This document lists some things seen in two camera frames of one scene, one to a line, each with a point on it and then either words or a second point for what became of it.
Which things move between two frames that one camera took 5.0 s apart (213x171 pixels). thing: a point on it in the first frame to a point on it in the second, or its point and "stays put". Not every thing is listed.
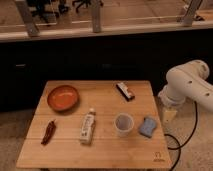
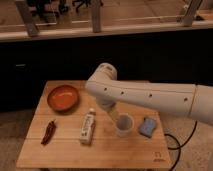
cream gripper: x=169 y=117 to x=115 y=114
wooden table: x=95 y=124 stays put
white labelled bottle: x=88 y=126 stays put
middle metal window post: x=96 y=15 stays put
